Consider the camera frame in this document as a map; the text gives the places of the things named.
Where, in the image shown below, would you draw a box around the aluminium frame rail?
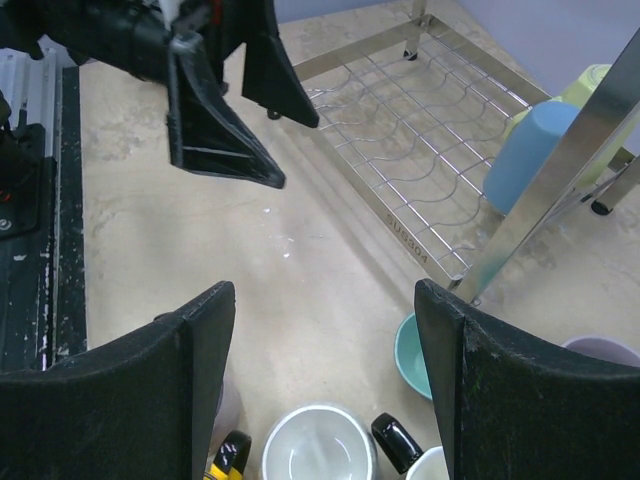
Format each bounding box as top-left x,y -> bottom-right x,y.
0,47 -> 69,161

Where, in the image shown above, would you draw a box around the light green mug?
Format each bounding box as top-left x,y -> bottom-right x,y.
502,63 -> 640,189

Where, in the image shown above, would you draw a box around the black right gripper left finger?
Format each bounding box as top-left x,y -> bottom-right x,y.
1,281 -> 235,479

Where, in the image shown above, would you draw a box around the yellow mug black handle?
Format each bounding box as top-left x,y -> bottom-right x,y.
203,430 -> 252,480

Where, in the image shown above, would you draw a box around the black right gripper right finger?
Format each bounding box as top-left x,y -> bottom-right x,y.
414,279 -> 639,479

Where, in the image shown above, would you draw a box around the white mug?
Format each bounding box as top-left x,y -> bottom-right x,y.
260,403 -> 380,480

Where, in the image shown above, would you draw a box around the blue cup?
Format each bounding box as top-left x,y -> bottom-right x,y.
483,100 -> 580,215

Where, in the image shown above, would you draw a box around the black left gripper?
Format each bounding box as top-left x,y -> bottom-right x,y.
1,1 -> 319,189

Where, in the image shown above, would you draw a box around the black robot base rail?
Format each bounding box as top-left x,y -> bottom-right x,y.
1,67 -> 87,372

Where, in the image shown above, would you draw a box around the teal cup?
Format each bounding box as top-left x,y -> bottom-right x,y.
394,313 -> 432,400

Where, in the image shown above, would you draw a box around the lilac mug near rack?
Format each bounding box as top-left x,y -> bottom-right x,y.
562,335 -> 639,367

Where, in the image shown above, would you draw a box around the black mug cream inside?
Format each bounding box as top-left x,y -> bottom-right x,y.
371,413 -> 449,480

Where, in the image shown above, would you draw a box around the steel two-tier dish rack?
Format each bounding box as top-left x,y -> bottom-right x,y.
296,1 -> 639,301

